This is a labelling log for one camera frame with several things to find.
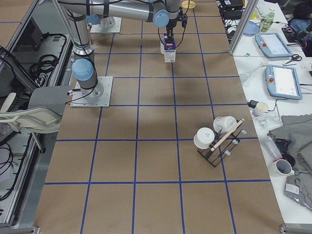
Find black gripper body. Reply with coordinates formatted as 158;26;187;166
166;25;174;37

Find white ribbed mug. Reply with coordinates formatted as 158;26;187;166
160;38;165;55

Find blue white milk carton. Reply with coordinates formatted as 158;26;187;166
163;36;176;63

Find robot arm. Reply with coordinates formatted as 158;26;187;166
55;0;187;107
86;14;116;29

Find cream paper cup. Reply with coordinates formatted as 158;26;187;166
252;102;269;117

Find black electronics box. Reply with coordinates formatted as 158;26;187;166
219;0;244;20

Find green glass jar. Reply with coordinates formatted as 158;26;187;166
259;12;275;32

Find upper teach pendant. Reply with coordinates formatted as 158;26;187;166
254;33;293;58

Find teach pendant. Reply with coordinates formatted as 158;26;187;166
254;33;293;58
265;64;302;100

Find white mug on rack back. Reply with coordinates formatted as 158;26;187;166
213;116;237;133

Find white mug on rack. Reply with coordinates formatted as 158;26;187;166
194;127;215;149
213;116;237;133

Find white mug on rack front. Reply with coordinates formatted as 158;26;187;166
194;127;215;149

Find lower teach pendant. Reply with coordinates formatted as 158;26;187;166
265;64;302;100

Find black scissors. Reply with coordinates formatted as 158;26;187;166
282;54;302;66

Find grey office chair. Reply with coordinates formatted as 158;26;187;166
0;85;71;153

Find grey cloth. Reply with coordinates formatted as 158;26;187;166
268;115;312;210

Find white red rim mug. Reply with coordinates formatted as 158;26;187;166
267;159;294;177

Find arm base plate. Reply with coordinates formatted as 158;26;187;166
88;15;122;34
70;76;113;108

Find aluminium frame post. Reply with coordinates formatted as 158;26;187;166
228;0;258;55

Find wooden rack handle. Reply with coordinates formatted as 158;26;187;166
210;118;245;152

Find black wire mug rack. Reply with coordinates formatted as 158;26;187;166
197;127;244;167

